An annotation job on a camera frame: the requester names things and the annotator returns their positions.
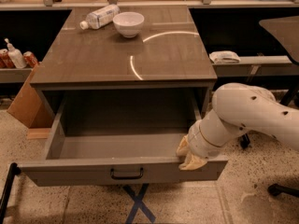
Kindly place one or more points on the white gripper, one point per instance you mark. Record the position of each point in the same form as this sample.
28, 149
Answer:
199, 141

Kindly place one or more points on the grey top drawer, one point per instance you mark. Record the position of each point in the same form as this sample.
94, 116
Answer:
119, 137

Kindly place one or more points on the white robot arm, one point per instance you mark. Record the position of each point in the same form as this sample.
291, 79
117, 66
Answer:
237, 109

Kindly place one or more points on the grey drawer cabinet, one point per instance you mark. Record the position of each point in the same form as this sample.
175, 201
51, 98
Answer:
158, 80

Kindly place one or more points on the black chair base leg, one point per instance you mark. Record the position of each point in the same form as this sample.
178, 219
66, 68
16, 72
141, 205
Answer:
276, 189

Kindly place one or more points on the folded white cloth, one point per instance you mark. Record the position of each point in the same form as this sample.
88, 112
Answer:
225, 56

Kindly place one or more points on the grey low shelf right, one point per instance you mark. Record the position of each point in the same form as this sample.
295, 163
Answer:
258, 66

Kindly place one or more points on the grey low shelf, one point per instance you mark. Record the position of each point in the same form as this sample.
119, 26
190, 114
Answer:
14, 75
258, 66

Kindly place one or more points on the white ceramic bowl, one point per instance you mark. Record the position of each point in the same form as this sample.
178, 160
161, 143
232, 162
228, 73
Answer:
129, 24

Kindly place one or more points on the clear plastic water bottle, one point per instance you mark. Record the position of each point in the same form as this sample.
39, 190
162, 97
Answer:
100, 17

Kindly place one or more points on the brown cardboard box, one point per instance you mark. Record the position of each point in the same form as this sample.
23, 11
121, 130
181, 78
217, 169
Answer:
28, 108

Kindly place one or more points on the black metal bar left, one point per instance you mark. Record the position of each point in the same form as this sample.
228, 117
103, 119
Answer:
12, 172

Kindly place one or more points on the grey low shelf left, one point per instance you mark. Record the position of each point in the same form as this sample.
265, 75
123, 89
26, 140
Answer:
14, 75

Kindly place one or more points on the white pump dispenser bottle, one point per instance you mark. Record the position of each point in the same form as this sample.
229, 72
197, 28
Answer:
15, 55

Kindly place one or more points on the red soda can at edge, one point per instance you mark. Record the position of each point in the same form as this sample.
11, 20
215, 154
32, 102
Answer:
5, 61

